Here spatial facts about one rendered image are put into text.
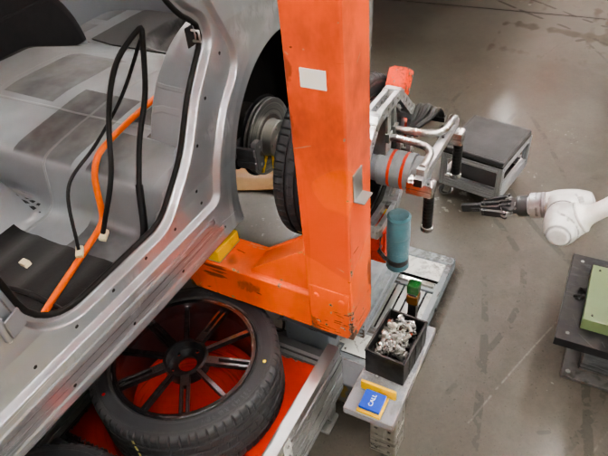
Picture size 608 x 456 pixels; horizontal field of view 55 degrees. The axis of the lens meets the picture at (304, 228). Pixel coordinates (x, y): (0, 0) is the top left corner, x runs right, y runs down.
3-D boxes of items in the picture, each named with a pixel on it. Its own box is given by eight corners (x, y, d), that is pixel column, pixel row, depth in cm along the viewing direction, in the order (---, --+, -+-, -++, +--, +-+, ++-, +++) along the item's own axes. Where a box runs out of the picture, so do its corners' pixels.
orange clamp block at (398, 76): (389, 92, 218) (394, 68, 217) (409, 95, 215) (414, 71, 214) (384, 90, 212) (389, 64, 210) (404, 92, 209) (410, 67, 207)
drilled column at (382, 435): (379, 426, 229) (380, 361, 202) (403, 436, 225) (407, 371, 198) (369, 448, 223) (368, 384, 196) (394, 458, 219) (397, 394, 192)
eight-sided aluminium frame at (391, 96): (397, 182, 254) (401, 65, 219) (412, 185, 251) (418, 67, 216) (346, 261, 218) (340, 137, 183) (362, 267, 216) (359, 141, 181)
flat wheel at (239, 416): (148, 316, 247) (133, 277, 232) (300, 330, 235) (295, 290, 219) (74, 463, 198) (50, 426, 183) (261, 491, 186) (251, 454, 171)
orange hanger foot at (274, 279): (215, 257, 235) (198, 188, 213) (332, 295, 214) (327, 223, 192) (191, 284, 224) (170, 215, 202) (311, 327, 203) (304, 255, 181)
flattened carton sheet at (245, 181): (202, 162, 384) (202, 157, 382) (284, 163, 374) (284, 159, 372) (188, 189, 362) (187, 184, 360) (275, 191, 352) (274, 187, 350)
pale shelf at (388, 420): (391, 318, 216) (391, 313, 214) (435, 333, 210) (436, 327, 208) (343, 412, 188) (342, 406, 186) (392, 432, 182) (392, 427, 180)
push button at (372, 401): (366, 392, 189) (366, 387, 188) (386, 399, 186) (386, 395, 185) (357, 409, 185) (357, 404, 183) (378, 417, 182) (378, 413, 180)
